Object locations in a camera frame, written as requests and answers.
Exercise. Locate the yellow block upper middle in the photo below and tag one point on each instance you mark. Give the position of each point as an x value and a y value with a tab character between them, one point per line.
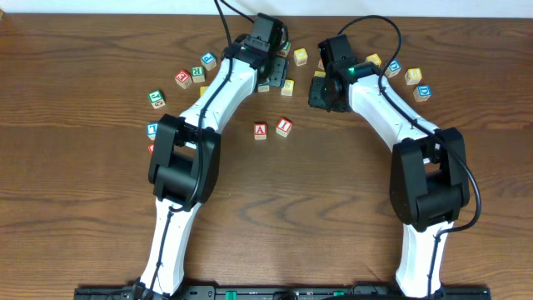
300	56

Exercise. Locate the red letter C block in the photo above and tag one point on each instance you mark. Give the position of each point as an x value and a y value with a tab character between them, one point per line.
183	79

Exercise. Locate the red letter i block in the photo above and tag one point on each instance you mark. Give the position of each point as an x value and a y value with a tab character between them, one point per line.
320	64
284	127

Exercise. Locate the blue letter L block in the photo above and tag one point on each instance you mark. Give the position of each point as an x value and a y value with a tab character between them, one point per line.
152	130

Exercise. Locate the blue letter P block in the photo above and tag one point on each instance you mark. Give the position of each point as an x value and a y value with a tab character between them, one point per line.
209	61

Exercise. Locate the blue number 2 block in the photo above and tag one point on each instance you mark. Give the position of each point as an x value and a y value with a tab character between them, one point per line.
263	89

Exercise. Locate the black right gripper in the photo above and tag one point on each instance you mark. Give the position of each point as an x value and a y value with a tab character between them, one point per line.
316	96

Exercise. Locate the green letter J block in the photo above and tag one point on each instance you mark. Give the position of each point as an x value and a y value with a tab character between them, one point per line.
156	99

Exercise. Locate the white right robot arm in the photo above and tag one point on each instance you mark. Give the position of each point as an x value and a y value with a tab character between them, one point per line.
428	185

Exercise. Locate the yellow letter M block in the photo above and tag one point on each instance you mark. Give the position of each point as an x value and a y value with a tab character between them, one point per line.
375	59

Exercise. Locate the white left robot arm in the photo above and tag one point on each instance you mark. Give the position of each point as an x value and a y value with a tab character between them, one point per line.
186	156

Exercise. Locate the green letter R block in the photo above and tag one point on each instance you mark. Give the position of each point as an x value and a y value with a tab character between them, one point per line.
198	74

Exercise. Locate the yellow block left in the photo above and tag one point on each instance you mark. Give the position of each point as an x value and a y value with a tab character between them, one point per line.
203	89

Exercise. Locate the yellow letter O block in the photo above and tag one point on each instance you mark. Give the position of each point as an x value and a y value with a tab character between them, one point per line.
320	74

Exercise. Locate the blue letter d block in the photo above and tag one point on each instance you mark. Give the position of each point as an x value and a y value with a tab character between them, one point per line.
422	93
393	68

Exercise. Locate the yellow number 8 block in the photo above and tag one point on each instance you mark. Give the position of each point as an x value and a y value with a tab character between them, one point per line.
413	76

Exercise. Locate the blue letter D block right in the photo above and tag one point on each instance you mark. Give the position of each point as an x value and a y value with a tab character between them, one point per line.
422	93

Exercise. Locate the yellow letter S block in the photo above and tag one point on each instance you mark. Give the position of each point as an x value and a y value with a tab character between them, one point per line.
288	87

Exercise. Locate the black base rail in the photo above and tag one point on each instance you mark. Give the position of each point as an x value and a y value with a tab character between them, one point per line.
204	292

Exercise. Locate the red letter A block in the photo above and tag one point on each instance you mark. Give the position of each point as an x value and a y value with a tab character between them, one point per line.
260	131

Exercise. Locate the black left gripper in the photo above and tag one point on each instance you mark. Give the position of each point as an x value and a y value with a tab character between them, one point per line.
279	72

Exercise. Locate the green letter B block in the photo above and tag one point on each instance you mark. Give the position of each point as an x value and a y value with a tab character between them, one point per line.
285	49

